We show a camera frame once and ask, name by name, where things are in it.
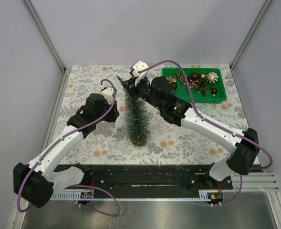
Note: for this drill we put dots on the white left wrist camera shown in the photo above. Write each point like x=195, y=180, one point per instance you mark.
x=108, y=94

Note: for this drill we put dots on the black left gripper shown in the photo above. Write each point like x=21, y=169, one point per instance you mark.
x=115, y=113

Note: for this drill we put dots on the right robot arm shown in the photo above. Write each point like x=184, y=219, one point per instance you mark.
x=243, y=146

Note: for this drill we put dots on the dark brown bauble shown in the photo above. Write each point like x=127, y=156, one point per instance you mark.
x=174, y=85

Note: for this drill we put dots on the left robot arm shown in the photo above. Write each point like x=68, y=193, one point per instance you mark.
x=37, y=180

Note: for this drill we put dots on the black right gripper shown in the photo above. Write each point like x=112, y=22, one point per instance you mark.
x=130, y=85

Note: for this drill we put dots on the white slotted cable duct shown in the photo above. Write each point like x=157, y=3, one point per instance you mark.
x=72, y=195

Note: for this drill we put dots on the floral paper mat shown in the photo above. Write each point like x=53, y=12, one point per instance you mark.
x=168, y=144

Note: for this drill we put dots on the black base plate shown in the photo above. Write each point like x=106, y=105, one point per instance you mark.
x=150, y=181

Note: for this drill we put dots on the brown bauble in tray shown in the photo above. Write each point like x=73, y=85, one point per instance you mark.
x=194, y=76

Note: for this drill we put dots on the small green christmas tree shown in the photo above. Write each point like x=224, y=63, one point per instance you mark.
x=136, y=120

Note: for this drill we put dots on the small dark bauble right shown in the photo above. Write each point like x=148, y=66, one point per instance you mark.
x=214, y=91

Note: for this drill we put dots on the frosted pine cone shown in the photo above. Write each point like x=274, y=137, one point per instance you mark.
x=183, y=79

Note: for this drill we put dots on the green plastic tray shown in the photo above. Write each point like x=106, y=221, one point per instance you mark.
x=200, y=88

